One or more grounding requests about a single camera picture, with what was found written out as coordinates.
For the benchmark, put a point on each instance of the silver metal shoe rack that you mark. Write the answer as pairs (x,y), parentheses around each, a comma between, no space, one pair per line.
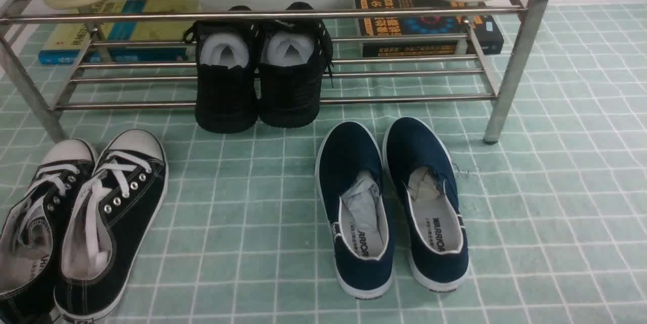
(94,55)

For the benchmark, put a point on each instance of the black canvas sneaker white toe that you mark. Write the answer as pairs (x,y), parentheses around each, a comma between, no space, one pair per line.
(110,217)

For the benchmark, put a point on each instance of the navy slip-on shoe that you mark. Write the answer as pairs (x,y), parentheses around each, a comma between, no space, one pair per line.
(422,172)
(350,185)

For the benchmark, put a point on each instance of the black knit sneaker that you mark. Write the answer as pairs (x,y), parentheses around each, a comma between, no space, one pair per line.
(227,54)
(296,54)

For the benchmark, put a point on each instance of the navy slip-on shoe right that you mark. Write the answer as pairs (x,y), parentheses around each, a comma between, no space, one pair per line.
(422,172)

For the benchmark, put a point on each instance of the green checkered floor mat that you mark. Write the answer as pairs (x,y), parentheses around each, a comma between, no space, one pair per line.
(555,212)

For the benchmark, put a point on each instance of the black orange book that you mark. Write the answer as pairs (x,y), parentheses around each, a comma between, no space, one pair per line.
(486,29)

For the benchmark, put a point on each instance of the black canvas sneaker far left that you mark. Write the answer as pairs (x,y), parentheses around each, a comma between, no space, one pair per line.
(33,231)

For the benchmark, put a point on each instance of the navy slip-on shoe left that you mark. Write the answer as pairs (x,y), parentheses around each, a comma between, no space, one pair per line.
(350,185)

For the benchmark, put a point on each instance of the yellow blue book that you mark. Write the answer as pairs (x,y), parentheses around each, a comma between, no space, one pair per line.
(63,44)

